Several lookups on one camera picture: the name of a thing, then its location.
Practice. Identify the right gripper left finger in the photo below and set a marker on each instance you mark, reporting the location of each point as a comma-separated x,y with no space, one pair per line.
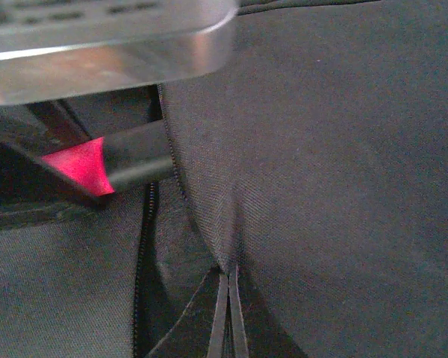
219,338

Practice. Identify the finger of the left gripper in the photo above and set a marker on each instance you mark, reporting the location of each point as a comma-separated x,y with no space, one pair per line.
59,118
25,178

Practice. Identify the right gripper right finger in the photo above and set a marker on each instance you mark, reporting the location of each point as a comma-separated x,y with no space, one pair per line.
238,332

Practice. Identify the pink black highlighter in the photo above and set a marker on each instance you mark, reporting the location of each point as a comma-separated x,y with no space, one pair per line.
119,161

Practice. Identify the black student backpack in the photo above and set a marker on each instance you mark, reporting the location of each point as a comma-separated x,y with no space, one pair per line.
316,159

